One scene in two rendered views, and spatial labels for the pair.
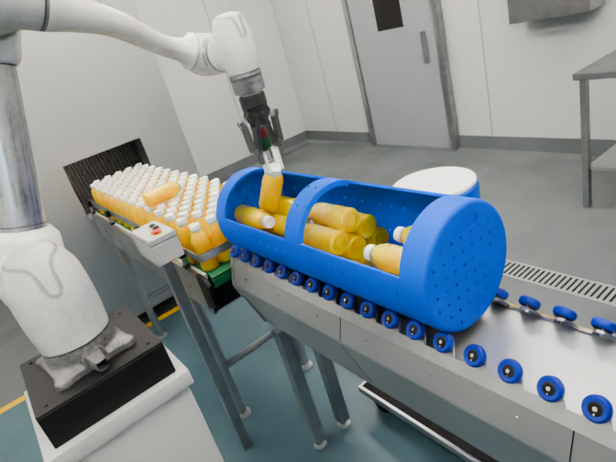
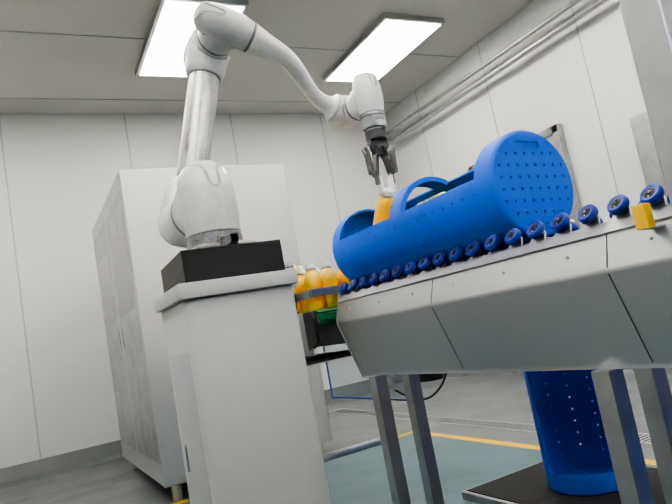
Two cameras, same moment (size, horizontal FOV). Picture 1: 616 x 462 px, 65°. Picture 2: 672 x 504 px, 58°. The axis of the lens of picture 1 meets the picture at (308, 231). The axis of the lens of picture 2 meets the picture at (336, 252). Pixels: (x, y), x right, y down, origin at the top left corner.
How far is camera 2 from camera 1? 108 cm
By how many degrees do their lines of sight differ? 31
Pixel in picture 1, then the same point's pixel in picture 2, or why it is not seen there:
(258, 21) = not seen: hidden behind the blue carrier
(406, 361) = (485, 277)
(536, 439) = (583, 265)
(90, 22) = (275, 49)
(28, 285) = (199, 173)
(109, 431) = (227, 285)
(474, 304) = (542, 217)
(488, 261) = (553, 188)
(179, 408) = (281, 301)
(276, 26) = not seen: hidden behind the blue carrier
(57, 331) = (208, 210)
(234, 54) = (365, 96)
